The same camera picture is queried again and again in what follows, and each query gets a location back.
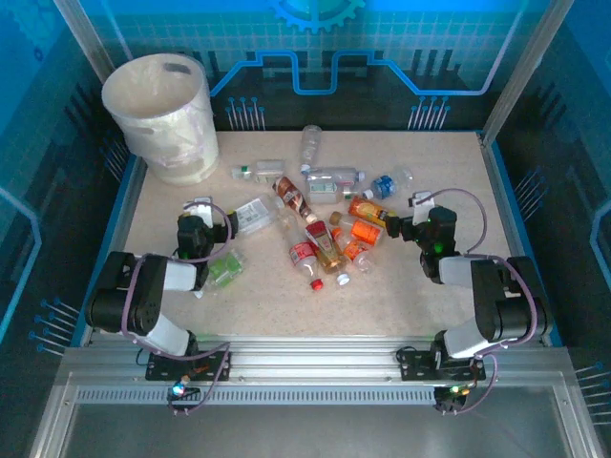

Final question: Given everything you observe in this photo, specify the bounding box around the square clear plastic jar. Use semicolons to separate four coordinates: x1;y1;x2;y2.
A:
227;193;293;236

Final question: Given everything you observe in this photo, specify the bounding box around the orange juice bottle brown cap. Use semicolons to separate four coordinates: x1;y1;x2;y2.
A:
328;211;384;247

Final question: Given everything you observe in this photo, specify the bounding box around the orange fruit label bottle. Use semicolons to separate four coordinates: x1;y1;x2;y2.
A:
348;196;398;228

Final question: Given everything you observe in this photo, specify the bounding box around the blue label water bottle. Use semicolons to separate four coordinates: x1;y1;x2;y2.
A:
361;166;414;201

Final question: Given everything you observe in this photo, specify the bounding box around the green label plastic bottle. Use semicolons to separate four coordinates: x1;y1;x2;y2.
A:
192;250;247;300

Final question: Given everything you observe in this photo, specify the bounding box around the small orange label bottle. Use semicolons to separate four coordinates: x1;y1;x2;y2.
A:
331;227;376;276

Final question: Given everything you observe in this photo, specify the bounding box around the clear bottle green neck ring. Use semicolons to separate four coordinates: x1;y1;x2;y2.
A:
230;159;288;185

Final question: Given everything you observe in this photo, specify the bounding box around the brown label plastic bottle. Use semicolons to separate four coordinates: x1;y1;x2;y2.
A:
271;176;319;224

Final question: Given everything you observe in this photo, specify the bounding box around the tea bottle red label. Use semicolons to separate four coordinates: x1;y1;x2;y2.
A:
305;219;353;287

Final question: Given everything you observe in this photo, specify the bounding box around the red label cola bottle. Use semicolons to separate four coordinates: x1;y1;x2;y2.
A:
281;214;327;293

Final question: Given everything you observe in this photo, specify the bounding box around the clear bottle white green label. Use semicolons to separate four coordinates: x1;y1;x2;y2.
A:
306;179;360;206

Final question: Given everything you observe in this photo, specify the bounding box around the white plastic waste bin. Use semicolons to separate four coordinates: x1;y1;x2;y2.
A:
101;52;221;187

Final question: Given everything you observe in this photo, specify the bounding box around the clear ribbed plastic bottle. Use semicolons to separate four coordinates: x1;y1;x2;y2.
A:
299;124;324;174

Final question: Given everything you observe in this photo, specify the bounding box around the left controller board with lights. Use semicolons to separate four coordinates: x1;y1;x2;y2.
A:
166;375;201;402

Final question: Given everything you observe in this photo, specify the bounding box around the controller board with lights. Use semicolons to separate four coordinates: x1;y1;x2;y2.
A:
166;375;201;402
432;381;472;412

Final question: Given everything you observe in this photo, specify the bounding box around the right controller board with lights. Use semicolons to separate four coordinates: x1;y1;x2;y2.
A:
432;381;472;412

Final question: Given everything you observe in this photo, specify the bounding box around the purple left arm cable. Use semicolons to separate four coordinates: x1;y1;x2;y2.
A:
121;199;235;417

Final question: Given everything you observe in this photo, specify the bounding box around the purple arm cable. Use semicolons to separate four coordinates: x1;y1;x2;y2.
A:
121;199;235;417
413;188;538;416

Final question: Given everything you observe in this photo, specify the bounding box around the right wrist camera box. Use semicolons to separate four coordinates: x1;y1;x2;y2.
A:
408;190;434;225

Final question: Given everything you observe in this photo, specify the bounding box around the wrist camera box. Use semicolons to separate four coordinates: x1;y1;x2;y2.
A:
182;195;215;226
408;190;434;225

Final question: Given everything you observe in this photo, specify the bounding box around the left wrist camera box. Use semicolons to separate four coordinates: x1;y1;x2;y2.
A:
182;195;215;226

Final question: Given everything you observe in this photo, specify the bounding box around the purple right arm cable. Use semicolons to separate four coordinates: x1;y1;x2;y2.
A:
413;188;538;416

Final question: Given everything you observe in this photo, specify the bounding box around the aluminium table side rail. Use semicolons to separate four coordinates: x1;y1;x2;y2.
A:
81;155;147;347
476;131;555;347

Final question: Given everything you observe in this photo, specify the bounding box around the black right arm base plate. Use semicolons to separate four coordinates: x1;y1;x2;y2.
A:
395;346;487;383

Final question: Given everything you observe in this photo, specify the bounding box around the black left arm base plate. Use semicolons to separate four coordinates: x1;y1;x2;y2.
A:
145;350;234;383

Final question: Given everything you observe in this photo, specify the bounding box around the aluminium mounting rail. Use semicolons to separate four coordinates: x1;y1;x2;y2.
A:
56;333;579;387

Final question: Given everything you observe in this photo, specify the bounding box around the grey slotted cable duct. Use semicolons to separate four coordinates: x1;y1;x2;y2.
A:
75;385;453;407

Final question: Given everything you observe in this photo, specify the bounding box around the aluminium frame post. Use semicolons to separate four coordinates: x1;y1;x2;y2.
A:
52;0;133;90
480;0;575;139

